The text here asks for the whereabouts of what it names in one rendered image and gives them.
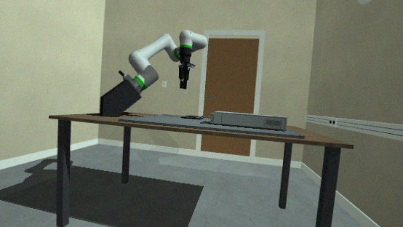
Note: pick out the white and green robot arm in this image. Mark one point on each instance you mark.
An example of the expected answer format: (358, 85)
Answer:
(146, 74)

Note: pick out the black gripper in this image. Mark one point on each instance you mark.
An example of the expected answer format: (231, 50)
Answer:
(184, 71)

